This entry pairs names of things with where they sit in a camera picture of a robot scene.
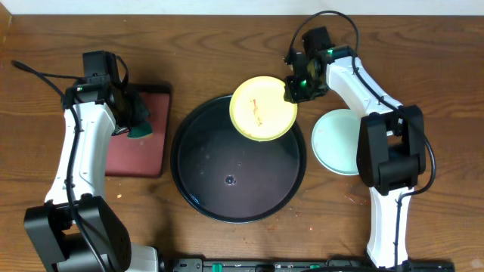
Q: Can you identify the light green plate front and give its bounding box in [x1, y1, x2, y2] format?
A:
[311, 109, 360, 176]

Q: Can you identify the green sponge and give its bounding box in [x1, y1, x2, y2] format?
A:
[127, 122, 153, 139]

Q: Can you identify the rectangular black red tray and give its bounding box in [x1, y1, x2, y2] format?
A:
[106, 83, 172, 178]

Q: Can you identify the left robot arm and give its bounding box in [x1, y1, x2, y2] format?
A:
[23, 85, 160, 271]

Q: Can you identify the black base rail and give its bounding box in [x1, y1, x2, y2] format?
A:
[166, 258, 455, 272]

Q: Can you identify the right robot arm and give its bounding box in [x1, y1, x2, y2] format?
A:
[284, 44, 434, 268]

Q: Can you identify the yellow plate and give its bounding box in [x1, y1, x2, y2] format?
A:
[229, 76, 298, 141]

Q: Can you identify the round black serving tray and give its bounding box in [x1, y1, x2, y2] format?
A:
[170, 96, 307, 224]

